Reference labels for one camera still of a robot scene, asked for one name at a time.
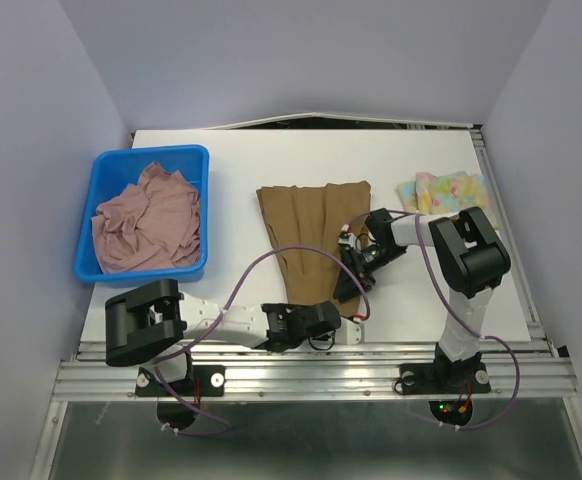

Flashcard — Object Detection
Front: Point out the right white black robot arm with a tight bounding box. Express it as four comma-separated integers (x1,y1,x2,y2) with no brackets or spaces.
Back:
333,207,511,390

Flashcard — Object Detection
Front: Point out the brown skirt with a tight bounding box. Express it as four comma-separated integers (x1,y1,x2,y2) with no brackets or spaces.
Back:
256,181,371,316

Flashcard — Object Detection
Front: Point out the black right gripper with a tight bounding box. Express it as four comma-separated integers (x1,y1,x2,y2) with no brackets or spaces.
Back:
332,243,406,302

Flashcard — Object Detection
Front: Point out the blue plastic bin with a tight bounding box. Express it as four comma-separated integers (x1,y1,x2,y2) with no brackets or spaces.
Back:
73,144,210,288

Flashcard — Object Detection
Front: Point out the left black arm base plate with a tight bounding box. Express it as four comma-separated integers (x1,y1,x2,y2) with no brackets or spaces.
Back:
134,365,226,398

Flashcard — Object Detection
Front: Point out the pink skirt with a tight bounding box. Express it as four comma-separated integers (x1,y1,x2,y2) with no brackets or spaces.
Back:
91,162,202,274

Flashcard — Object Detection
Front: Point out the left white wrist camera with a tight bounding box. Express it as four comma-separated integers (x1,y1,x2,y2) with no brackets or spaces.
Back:
335,318,364,345

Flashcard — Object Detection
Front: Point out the floral pastel skirt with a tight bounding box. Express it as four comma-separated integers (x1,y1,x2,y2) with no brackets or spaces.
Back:
396,171,499,229

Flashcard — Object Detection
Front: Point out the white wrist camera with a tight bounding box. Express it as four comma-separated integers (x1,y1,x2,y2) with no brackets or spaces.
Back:
335,318,364,345
338,224,361,250

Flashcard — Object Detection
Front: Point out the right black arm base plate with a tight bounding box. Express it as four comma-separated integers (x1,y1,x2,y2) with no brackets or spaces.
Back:
393,363,492,396

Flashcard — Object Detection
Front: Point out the purple cable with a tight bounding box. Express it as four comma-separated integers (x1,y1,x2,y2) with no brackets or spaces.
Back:
345,209,522,432
153,245,372,439

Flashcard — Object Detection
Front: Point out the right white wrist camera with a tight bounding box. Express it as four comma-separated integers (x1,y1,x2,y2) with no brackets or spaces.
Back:
338,224,361,250

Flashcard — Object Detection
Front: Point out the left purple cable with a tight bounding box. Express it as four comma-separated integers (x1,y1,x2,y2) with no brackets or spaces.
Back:
153,245,372,439

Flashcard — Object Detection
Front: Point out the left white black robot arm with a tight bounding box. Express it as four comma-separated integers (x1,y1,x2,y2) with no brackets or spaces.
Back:
105,280,341,394

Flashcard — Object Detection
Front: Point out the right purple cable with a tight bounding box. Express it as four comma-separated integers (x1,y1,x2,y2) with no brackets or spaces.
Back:
345,209,522,432

